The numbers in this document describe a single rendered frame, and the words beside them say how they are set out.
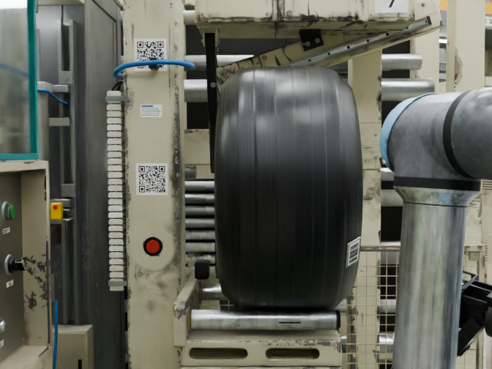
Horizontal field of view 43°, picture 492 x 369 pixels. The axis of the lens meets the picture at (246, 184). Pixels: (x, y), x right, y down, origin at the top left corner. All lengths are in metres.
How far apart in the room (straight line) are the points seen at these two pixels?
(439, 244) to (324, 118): 0.51
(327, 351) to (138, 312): 0.46
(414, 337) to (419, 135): 0.27
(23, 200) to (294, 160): 0.54
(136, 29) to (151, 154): 0.29
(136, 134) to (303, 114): 0.41
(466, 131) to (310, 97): 0.59
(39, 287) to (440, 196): 0.80
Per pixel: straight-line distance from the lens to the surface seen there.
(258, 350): 1.42
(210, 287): 1.70
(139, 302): 1.52
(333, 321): 1.43
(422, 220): 0.86
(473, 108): 0.80
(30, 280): 1.31
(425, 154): 0.84
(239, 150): 1.26
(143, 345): 1.54
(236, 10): 1.75
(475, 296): 1.18
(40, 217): 1.28
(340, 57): 1.88
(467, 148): 0.79
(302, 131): 1.27
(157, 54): 1.48
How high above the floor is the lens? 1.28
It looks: 3 degrees down
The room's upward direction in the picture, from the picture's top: straight up
